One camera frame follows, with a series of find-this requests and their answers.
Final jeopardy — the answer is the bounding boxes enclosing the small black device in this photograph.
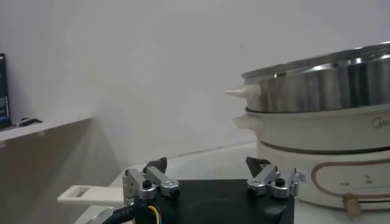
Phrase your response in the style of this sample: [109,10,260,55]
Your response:
[16,117,43,128]

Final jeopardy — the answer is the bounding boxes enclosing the white electric steamer pot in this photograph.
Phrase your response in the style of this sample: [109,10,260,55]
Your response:
[233,103,390,219]

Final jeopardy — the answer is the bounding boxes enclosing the glass pot lid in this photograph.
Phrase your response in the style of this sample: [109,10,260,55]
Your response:
[57,184,126,224]

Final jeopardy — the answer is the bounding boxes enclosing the white side table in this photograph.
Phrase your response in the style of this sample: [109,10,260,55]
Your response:
[0,114,94,150]

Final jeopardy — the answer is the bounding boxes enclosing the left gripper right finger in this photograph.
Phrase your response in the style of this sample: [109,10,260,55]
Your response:
[246,156,307,200]

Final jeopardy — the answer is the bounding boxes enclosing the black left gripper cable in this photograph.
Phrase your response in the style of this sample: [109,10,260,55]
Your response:
[101,200,164,224]

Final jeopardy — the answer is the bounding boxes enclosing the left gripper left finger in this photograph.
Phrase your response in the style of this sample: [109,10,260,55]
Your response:
[122,156,180,205]

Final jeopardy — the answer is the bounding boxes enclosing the stainless steel steamer pot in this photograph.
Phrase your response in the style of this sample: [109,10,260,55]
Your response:
[225,41,390,114]

